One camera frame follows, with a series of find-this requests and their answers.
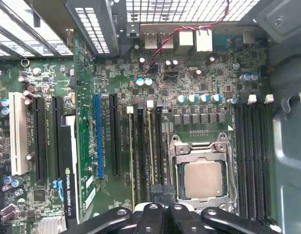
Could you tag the blue silver capacitor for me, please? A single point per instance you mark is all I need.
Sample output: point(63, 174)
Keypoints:
point(215, 98)
point(181, 98)
point(192, 98)
point(203, 98)
point(140, 81)
point(148, 81)

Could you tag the grey metal PC case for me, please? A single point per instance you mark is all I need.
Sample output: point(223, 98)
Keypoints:
point(289, 146)

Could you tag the metal CPU socket cover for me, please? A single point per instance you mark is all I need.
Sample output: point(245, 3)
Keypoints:
point(201, 155)

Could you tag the white expansion slot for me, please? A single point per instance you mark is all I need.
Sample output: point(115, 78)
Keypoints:
point(18, 136)

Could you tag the blue rear port connector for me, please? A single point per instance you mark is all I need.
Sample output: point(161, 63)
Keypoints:
point(226, 40)

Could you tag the black NVIDIA Quadro graphics card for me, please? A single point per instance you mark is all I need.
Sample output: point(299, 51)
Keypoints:
point(67, 190)

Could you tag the blue expansion slot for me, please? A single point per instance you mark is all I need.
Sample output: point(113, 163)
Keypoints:
point(99, 136)

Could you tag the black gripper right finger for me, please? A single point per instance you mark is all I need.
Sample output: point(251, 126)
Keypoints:
point(182, 219)

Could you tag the metal USB port block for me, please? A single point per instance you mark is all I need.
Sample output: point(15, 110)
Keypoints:
point(150, 40)
point(165, 40)

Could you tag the silver rear port block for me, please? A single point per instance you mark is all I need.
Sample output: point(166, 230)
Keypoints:
point(184, 42)
point(204, 41)

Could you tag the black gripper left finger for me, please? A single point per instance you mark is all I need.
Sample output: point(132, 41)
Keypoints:
point(150, 219)

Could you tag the silver CPU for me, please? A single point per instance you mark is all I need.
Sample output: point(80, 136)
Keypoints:
point(204, 180)

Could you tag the silver chipset heat sink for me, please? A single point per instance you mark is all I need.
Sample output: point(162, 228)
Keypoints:
point(53, 225)

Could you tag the black expansion slot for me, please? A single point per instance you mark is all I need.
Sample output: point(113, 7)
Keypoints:
point(115, 136)
point(40, 136)
point(57, 136)

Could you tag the RAM slot with white clips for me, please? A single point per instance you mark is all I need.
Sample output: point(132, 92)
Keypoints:
point(130, 109)
point(248, 158)
point(149, 103)
point(267, 158)

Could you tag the green Dell motherboard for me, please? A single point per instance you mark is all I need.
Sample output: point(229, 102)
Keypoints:
point(213, 73)

